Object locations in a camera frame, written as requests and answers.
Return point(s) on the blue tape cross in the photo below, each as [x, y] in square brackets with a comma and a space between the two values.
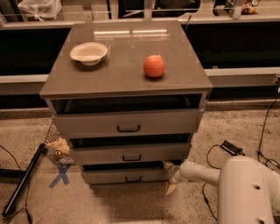
[62, 175]

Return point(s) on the grey top drawer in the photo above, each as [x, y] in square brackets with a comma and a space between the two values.
[133, 123]

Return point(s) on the grey drawer cabinet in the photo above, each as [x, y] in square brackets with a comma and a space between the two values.
[118, 83]

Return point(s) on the grey middle drawer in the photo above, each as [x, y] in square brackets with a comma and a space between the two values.
[130, 153]

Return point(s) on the black power adapter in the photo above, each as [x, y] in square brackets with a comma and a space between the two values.
[231, 149]

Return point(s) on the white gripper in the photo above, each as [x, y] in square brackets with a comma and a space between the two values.
[178, 174]

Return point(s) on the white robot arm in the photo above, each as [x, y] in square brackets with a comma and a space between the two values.
[248, 191]

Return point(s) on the wire mesh basket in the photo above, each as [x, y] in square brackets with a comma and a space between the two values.
[51, 136]

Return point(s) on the white plastic bag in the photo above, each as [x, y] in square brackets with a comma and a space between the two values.
[40, 10]

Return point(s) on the white paper bowl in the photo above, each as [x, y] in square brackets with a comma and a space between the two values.
[89, 54]

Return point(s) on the crumpled yellow paper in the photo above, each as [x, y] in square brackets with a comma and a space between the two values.
[60, 146]

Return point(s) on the red apple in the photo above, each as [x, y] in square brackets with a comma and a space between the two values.
[154, 66]

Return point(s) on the grey drawer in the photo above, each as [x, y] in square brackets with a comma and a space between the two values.
[133, 123]
[130, 153]
[124, 176]

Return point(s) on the black bar left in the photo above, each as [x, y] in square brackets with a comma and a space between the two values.
[9, 208]

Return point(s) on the grey bottom drawer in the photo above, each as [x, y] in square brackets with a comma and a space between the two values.
[124, 176]

